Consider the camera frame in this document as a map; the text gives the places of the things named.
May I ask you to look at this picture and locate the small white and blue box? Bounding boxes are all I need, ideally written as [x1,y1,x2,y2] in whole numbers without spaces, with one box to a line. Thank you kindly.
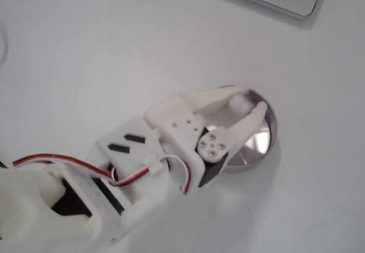
[227,89,257,115]

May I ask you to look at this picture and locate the round metal bowl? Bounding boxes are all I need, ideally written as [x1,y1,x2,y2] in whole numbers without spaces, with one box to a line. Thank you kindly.
[204,84,279,174]

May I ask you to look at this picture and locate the red white black servo cable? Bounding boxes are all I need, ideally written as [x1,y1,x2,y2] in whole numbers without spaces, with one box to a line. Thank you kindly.
[12,153,192,195]

